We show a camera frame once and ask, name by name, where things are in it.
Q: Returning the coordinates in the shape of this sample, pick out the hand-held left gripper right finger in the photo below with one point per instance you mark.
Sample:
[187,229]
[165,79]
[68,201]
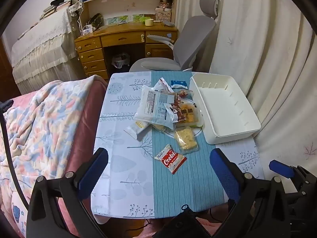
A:
[224,176]

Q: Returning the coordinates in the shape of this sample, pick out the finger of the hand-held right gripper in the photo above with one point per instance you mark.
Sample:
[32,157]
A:
[282,168]

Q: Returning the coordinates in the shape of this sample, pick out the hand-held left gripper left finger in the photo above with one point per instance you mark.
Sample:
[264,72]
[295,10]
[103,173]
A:
[92,173]

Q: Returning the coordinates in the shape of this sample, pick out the clear bag of yellow cakes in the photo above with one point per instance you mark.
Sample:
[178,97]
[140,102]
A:
[190,116]

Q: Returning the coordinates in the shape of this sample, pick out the white plastic storage bin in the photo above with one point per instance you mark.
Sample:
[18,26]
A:
[223,104]

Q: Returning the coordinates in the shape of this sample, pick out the large white snack bag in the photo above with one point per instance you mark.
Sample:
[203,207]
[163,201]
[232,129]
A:
[151,106]

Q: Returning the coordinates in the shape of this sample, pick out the blue snack packet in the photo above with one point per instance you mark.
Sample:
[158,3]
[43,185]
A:
[178,84]

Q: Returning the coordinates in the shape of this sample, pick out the white red snack packet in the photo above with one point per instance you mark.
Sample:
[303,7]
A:
[162,85]

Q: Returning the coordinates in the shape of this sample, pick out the pink bed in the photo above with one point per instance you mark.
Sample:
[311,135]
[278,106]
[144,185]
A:
[84,133]

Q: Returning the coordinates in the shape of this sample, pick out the clear cracker packet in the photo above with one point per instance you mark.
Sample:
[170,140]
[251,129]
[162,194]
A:
[185,138]

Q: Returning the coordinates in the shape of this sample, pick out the red cookie packet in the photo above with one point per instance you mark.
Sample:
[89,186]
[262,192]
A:
[171,161]

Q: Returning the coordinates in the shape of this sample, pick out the cream white snack packet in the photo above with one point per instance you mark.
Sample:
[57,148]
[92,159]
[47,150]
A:
[133,132]

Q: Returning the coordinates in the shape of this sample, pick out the pastel floral blanket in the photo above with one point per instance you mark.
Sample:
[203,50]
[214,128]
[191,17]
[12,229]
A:
[44,119]

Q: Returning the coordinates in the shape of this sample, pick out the black white brown snack packet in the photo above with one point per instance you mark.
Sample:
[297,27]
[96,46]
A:
[174,112]

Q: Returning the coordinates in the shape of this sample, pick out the clear red nut packet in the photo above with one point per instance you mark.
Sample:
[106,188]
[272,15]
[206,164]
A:
[182,94]

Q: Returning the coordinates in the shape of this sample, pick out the trash bin with liner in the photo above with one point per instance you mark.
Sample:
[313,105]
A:
[120,60]

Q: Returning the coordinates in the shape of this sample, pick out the cream leaf-print curtain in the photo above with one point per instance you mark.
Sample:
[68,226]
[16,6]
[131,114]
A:
[260,42]

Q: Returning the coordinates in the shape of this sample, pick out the wooden desk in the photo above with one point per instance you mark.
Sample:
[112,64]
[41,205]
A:
[118,38]

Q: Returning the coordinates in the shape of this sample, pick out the white lace cloth cover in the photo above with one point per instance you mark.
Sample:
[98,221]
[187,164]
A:
[42,44]

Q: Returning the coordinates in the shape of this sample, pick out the white power strip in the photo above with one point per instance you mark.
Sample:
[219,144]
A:
[86,30]

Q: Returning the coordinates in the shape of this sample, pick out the grey office chair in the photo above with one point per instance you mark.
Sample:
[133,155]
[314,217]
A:
[195,29]

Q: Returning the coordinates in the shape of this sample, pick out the dark green pencil case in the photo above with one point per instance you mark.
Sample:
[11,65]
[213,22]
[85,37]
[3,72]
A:
[95,21]

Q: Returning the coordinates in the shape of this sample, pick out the pale yellow mug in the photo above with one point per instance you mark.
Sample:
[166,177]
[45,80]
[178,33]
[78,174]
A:
[149,22]

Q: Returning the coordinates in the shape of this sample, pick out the grey case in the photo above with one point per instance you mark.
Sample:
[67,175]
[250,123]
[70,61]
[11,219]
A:
[169,24]

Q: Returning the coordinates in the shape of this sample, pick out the white floral pouch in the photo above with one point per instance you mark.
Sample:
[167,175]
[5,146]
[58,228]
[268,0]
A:
[75,7]

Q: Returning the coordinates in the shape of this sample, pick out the stack of books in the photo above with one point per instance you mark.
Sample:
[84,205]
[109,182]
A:
[53,8]

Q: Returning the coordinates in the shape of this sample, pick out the small cardboard box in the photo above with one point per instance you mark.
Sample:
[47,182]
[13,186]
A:
[163,16]

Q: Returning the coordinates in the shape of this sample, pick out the wooden bookshelf hutch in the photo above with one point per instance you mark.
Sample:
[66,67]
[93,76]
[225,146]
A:
[123,2]

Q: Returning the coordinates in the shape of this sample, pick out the brown-haired doll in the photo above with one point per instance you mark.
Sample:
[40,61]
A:
[164,2]

